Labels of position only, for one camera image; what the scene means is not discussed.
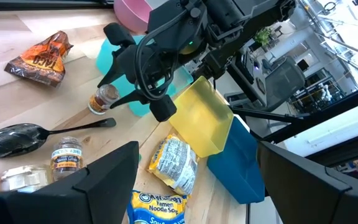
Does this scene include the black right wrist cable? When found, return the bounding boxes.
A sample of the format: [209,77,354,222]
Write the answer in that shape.
[134,7,200,101]

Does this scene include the yellow translucent plastic bin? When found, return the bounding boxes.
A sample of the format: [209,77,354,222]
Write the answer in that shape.
[168,76,234,158]

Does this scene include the teal translucent plastic bin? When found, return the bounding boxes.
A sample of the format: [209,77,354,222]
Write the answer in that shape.
[96,34,194,118]

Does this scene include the black spoon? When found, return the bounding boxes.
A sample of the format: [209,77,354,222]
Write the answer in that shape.
[0,117,117,159]

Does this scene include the grey office chair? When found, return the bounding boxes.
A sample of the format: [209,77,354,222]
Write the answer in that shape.
[261,55,306,110]

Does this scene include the pink bowl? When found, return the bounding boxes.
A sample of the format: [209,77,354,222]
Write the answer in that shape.
[113,0,155,34]

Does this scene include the yellow ramen packet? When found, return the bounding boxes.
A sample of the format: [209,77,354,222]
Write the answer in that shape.
[147,133,199,196]

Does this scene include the small glass saffron jar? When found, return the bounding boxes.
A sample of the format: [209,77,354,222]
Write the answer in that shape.
[50,136,84,182]
[88,83,120,115]

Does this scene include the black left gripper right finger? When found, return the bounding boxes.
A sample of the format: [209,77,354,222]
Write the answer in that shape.
[256,141,358,224]

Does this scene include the green potted plant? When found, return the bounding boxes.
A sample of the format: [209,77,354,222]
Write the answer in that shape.
[252,27,273,47]

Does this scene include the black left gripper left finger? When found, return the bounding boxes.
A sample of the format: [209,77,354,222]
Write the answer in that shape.
[0,141,140,224]

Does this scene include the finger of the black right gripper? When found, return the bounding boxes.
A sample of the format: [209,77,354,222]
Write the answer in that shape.
[97,22,136,88]
[109,90,177,123]

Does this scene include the blue plastic bin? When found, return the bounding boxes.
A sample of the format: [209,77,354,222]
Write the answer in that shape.
[206,116,265,205]

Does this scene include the blue ramen packet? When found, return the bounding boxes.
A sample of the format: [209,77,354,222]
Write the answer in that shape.
[126,190,188,224]

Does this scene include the orange taco seasoning packet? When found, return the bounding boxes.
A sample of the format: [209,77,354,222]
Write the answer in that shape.
[4,30,74,88]

